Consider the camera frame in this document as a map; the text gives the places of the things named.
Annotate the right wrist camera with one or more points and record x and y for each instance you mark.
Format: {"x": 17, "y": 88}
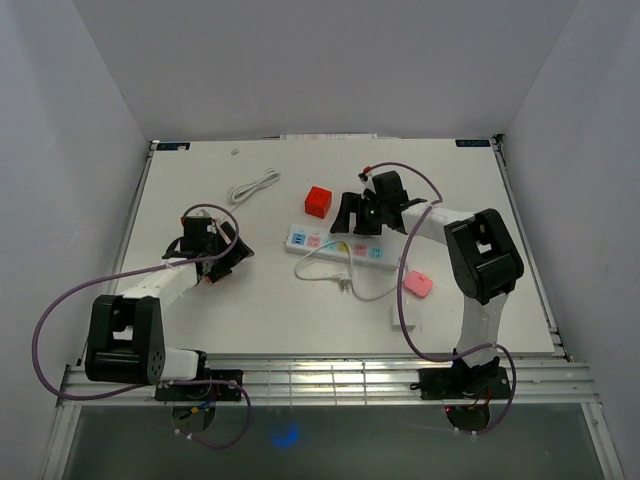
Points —
{"x": 366, "y": 178}

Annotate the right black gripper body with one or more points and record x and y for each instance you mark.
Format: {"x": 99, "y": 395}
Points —
{"x": 381, "y": 204}

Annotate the red cube socket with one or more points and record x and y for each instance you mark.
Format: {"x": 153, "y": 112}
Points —
{"x": 318, "y": 202}

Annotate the white multicolour power strip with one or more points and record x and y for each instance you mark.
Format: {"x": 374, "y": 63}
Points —
{"x": 381, "y": 252}

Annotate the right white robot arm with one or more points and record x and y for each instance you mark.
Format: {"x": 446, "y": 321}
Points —
{"x": 484, "y": 260}

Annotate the aluminium frame rail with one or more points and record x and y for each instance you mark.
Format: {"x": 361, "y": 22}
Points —
{"x": 385, "y": 381}

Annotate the pink flat plug adapter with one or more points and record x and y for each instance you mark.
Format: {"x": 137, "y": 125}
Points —
{"x": 417, "y": 284}

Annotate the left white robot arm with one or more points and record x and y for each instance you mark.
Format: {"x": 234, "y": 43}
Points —
{"x": 126, "y": 342}

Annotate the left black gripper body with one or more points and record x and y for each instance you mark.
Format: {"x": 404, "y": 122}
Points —
{"x": 218, "y": 267}

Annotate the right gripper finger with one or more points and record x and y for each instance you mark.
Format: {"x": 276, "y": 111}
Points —
{"x": 368, "y": 221}
{"x": 348, "y": 205}

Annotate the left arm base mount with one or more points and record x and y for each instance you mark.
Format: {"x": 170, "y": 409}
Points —
{"x": 204, "y": 392}

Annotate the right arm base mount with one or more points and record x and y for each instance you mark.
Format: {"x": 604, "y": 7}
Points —
{"x": 460, "y": 381}

